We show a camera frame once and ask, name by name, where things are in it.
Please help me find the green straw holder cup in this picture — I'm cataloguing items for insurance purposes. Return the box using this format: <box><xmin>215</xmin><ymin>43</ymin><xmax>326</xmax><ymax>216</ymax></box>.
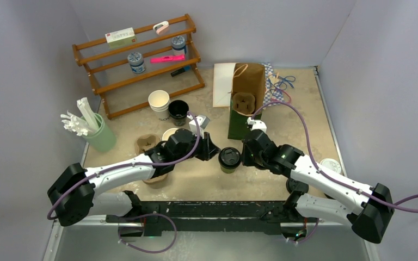
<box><xmin>82</xmin><ymin>113</ymin><xmax>116</xmax><ymax>152</ymax></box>

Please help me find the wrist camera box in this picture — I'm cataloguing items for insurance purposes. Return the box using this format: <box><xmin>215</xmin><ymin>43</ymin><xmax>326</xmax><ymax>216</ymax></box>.
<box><xmin>187</xmin><ymin>115</ymin><xmax>211</xmax><ymax>138</ymax></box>
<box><xmin>247</xmin><ymin>117</ymin><xmax>267</xmax><ymax>133</ymax></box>

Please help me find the white green box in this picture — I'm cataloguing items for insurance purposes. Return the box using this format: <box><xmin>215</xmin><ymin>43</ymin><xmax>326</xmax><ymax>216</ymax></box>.
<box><xmin>105</xmin><ymin>27</ymin><xmax>137</xmax><ymax>49</ymax></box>

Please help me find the blue lidded jar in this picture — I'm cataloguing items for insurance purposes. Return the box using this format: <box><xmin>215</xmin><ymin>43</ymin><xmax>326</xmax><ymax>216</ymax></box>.
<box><xmin>171</xmin><ymin>35</ymin><xmax>187</xmax><ymax>56</ymax></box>
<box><xmin>127</xmin><ymin>52</ymin><xmax>146</xmax><ymax>74</ymax></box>

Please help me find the black blue marker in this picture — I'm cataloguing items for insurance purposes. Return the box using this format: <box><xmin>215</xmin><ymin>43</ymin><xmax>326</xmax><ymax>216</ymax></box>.
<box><xmin>170</xmin><ymin>65</ymin><xmax>191</xmax><ymax>77</ymax></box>

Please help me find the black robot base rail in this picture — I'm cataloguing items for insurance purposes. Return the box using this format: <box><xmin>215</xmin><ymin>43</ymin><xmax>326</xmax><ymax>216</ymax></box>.
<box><xmin>106</xmin><ymin>201</ymin><xmax>316</xmax><ymax>237</ymax></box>

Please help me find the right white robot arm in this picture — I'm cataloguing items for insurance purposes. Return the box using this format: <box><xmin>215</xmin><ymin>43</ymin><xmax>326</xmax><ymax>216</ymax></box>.
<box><xmin>242</xmin><ymin>129</ymin><xmax>394</xmax><ymax>244</ymax></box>

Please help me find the black cup lid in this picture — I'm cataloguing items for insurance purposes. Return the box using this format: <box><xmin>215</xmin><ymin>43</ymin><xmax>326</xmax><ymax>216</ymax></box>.
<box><xmin>218</xmin><ymin>147</ymin><xmax>241</xmax><ymax>165</ymax></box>
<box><xmin>286</xmin><ymin>178</ymin><xmax>309</xmax><ymax>194</ymax></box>

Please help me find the pink white clip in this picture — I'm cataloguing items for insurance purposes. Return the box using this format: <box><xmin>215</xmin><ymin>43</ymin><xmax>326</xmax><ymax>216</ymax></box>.
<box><xmin>152</xmin><ymin>21</ymin><xmax>169</xmax><ymax>36</ymax></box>

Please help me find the wooden shelf rack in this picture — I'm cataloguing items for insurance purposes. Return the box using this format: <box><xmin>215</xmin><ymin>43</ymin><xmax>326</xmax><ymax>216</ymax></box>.
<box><xmin>72</xmin><ymin>14</ymin><xmax>205</xmax><ymax>119</ymax></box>

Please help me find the single green paper cup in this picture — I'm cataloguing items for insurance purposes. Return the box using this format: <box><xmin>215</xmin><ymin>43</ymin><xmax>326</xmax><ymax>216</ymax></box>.
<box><xmin>220</xmin><ymin>162</ymin><xmax>240</xmax><ymax>173</ymax></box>

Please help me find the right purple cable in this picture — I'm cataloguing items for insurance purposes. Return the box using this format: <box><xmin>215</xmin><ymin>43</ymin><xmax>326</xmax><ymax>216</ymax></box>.
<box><xmin>250</xmin><ymin>101</ymin><xmax>418</xmax><ymax>214</ymax></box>

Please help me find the white paper cup stack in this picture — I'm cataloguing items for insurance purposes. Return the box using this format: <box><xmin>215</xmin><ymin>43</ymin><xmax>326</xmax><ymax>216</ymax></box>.
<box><xmin>162</xmin><ymin>128</ymin><xmax>178</xmax><ymax>141</ymax></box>
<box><xmin>148</xmin><ymin>90</ymin><xmax>170</xmax><ymax>121</ymax></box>

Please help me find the green paper bag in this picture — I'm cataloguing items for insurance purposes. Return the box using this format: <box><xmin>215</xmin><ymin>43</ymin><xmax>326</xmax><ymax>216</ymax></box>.
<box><xmin>228</xmin><ymin>63</ymin><xmax>266</xmax><ymax>140</ymax></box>

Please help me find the pink marker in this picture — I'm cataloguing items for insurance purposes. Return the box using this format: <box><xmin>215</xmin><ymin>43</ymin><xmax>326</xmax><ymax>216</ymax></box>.
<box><xmin>150</xmin><ymin>54</ymin><xmax>186</xmax><ymax>64</ymax></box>

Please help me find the brown pulp cup carrier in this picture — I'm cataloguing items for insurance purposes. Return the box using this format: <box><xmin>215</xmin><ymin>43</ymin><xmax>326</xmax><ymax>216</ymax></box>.
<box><xmin>232</xmin><ymin>92</ymin><xmax>256</xmax><ymax>115</ymax></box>

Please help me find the blue lidded jar right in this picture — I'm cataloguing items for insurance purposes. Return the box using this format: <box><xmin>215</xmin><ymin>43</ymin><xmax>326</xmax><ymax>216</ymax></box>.
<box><xmin>171</xmin><ymin>35</ymin><xmax>187</xmax><ymax>56</ymax></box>

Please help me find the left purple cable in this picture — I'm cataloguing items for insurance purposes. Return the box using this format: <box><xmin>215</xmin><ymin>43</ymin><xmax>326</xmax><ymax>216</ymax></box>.
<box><xmin>46</xmin><ymin>111</ymin><xmax>202</xmax><ymax>220</ymax></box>

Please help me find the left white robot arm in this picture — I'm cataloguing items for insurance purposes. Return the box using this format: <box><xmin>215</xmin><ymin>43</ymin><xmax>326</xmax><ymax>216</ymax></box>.
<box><xmin>47</xmin><ymin>128</ymin><xmax>220</xmax><ymax>226</ymax></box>

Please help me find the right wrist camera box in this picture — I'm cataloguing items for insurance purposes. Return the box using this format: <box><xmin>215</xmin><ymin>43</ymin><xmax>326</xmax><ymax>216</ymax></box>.
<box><xmin>247</xmin><ymin>117</ymin><xmax>267</xmax><ymax>133</ymax></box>

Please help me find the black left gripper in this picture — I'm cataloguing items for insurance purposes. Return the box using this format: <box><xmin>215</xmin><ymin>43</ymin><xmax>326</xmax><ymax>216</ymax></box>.
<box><xmin>174</xmin><ymin>129</ymin><xmax>220</xmax><ymax>164</ymax></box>

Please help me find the white paper bag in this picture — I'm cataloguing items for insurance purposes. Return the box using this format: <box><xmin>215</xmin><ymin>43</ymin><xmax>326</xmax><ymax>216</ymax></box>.
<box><xmin>212</xmin><ymin>63</ymin><xmax>236</xmax><ymax>108</ymax></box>

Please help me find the black paper cup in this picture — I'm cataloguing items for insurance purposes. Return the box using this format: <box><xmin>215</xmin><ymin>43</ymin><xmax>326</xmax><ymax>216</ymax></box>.
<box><xmin>168</xmin><ymin>100</ymin><xmax>189</xmax><ymax>127</ymax></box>

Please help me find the blue lidded jar left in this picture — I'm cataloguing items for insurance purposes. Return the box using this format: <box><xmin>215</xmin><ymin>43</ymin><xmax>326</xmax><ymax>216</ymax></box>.
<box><xmin>127</xmin><ymin>52</ymin><xmax>146</xmax><ymax>74</ymax></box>

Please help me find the white cup lid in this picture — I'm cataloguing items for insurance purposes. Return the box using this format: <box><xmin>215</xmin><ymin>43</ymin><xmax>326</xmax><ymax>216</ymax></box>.
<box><xmin>320</xmin><ymin>158</ymin><xmax>342</xmax><ymax>174</ymax></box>

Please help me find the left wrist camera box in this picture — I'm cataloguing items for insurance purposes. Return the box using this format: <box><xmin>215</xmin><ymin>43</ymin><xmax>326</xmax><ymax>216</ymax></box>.
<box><xmin>187</xmin><ymin>115</ymin><xmax>211</xmax><ymax>138</ymax></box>

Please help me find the blue checkered paper bag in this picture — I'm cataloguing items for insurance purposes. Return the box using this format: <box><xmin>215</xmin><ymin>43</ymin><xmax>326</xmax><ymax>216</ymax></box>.
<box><xmin>261</xmin><ymin>63</ymin><xmax>274</xmax><ymax>105</ymax></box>

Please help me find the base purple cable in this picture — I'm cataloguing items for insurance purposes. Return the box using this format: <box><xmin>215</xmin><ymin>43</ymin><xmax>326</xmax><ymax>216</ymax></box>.
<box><xmin>117</xmin><ymin>213</ymin><xmax>178</xmax><ymax>254</ymax></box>

